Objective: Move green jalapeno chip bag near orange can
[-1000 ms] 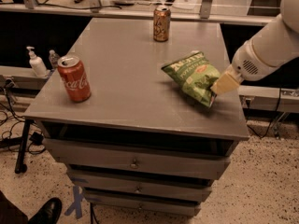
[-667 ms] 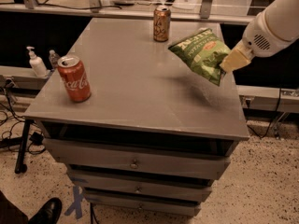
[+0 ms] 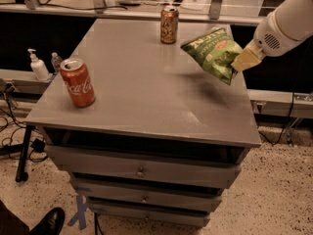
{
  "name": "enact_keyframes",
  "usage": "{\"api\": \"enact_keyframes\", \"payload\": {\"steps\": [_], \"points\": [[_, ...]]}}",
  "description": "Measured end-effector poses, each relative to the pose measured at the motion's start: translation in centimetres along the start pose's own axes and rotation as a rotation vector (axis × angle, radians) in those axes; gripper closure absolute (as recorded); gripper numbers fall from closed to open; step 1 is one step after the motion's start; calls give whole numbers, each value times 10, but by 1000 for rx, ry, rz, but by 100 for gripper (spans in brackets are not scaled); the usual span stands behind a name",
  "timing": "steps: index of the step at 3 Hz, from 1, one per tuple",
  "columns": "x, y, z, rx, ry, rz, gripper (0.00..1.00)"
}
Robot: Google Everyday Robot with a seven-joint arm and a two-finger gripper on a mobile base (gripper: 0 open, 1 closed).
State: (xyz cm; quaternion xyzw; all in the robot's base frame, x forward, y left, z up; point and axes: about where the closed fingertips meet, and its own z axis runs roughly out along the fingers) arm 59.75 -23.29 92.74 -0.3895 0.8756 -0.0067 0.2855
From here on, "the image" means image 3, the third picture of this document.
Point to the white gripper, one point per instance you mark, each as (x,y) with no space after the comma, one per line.
(268,40)

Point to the green jalapeno chip bag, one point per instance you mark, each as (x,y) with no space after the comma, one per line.
(215,51)

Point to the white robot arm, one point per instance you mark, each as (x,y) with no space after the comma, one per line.
(282,30)

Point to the orange patterned soda can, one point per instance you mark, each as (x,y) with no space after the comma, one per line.
(169,17)

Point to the red Coca-Cola can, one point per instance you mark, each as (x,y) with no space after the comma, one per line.
(77,80)

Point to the grey drawer cabinet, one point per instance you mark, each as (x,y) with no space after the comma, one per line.
(152,99)

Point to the top grey drawer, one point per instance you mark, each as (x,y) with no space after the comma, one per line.
(142,167)

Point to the grey drawer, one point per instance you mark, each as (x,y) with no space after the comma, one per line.
(150,213)
(148,196)
(142,167)

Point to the middle grey drawer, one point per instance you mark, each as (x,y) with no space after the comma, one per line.
(148,196)

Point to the bottom grey drawer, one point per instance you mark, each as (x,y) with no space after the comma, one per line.
(150,213)

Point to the clear plastic water bottle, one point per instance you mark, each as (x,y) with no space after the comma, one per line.
(56,61)

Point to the white pump soap bottle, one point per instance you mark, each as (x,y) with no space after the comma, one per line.
(38,66)

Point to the black table leg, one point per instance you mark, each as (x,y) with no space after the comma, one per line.
(21,174)

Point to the black leather shoe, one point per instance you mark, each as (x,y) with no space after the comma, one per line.
(51,224)

